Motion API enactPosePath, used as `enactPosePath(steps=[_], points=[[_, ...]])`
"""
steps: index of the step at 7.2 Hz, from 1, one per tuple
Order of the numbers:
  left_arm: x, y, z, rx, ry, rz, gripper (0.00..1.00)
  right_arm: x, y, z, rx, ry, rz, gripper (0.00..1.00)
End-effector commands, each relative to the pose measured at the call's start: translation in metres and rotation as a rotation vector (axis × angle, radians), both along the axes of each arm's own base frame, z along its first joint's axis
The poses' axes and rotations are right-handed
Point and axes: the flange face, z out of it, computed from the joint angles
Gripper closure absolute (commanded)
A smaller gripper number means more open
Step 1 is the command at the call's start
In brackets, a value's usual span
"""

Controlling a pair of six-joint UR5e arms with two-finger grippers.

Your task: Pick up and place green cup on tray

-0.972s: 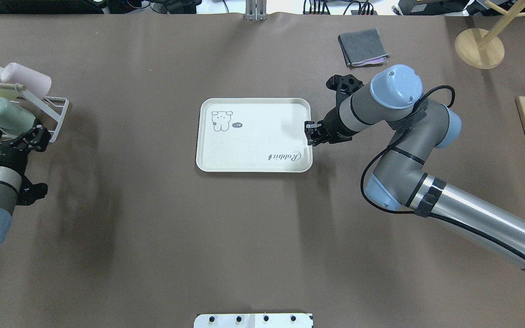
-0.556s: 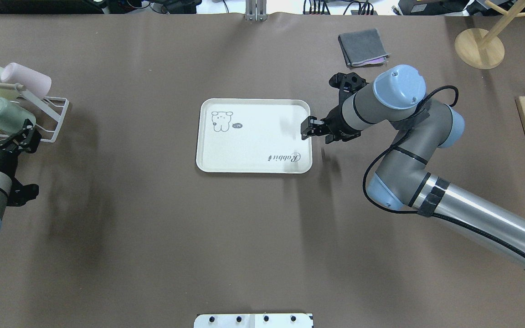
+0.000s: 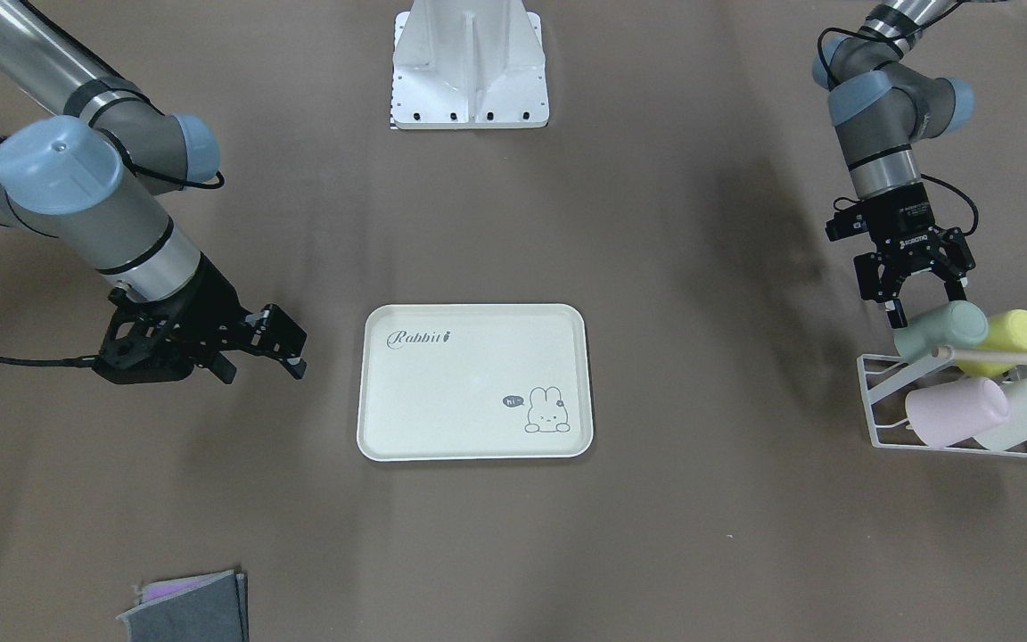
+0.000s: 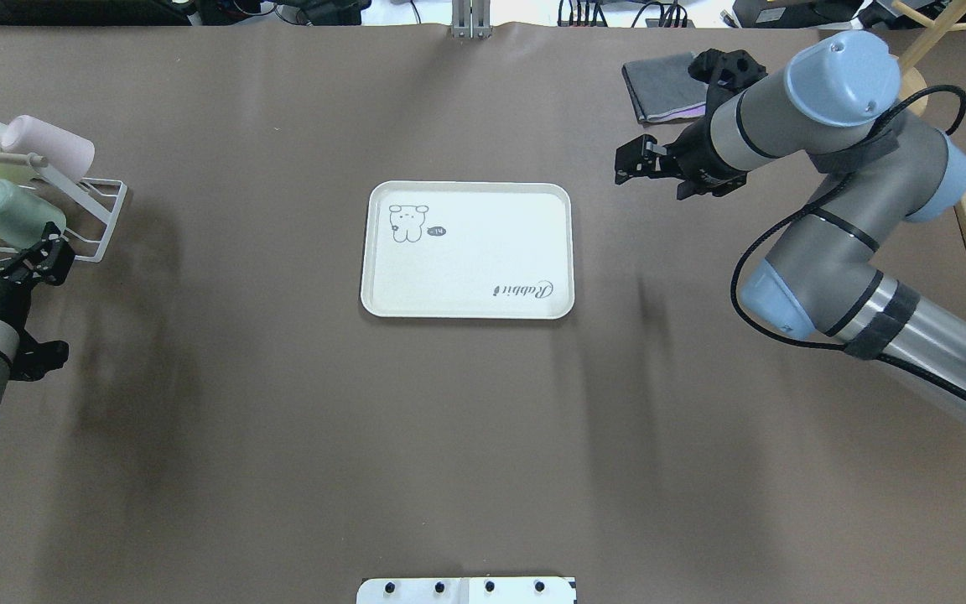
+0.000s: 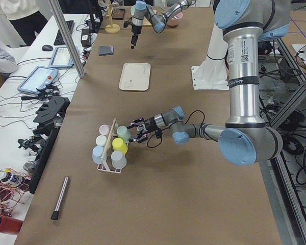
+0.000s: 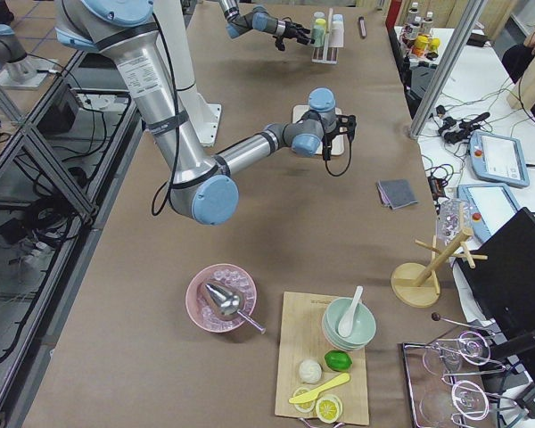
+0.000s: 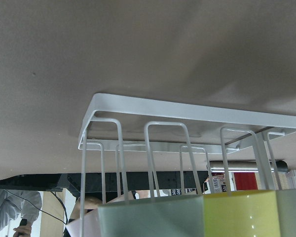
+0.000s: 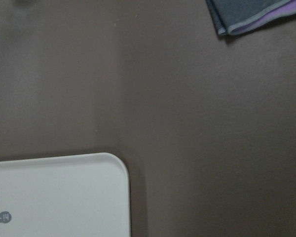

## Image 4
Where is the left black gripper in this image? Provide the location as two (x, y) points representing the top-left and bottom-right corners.
(0, 238), (73, 382)

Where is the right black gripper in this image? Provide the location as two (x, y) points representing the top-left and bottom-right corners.
(615, 126), (744, 200)

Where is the green cup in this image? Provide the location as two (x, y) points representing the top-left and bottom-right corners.
(0, 180), (68, 249)

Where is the cream rabbit tray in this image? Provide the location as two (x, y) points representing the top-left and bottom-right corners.
(361, 180), (575, 320)

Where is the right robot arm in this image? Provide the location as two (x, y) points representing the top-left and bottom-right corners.
(614, 30), (966, 424)

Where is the pink cup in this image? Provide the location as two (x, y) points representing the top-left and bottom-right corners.
(1, 115), (96, 182)

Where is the grey folded cloth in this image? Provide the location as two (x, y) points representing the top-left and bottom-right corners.
(621, 51), (708, 125)

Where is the wooden mug tree stand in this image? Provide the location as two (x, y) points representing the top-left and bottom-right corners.
(891, 1), (966, 99)

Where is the white wire cup rack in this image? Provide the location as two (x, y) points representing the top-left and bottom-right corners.
(0, 152), (131, 263)

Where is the aluminium frame post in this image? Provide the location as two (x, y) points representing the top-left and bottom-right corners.
(449, 0), (493, 39)

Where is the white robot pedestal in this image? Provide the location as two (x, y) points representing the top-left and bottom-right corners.
(356, 575), (578, 603)

